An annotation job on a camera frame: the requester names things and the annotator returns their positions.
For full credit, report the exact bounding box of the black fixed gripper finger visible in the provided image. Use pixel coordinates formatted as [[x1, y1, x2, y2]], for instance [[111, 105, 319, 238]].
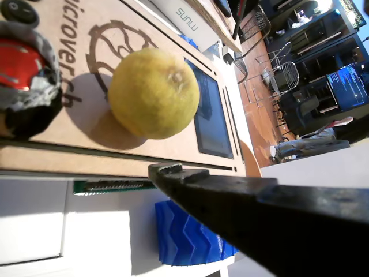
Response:
[[147, 163, 369, 277]]

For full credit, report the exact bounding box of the yellow lemon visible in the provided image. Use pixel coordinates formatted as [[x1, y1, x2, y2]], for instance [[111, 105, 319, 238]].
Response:
[[108, 47, 201, 140]]

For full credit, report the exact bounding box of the person in jeans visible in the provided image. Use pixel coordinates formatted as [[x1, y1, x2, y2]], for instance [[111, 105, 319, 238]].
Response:
[[269, 116, 355, 162]]

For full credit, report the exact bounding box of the computer monitor with code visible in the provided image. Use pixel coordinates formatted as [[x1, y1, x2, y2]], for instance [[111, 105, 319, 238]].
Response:
[[326, 63, 369, 113]]

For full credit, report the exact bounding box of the brown wooden board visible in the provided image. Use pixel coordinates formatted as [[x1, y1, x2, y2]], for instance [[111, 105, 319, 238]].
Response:
[[184, 0, 243, 53]]

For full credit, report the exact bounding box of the black mesh chair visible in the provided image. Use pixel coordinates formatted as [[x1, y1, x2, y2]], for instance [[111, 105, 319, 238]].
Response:
[[238, 5, 272, 44]]

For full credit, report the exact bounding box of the white SUNLU box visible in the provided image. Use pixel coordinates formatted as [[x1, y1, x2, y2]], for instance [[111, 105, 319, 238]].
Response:
[[149, 0, 222, 53]]

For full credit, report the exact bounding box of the silver wire chair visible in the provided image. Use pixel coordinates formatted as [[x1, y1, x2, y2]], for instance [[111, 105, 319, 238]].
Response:
[[244, 41, 298, 109]]

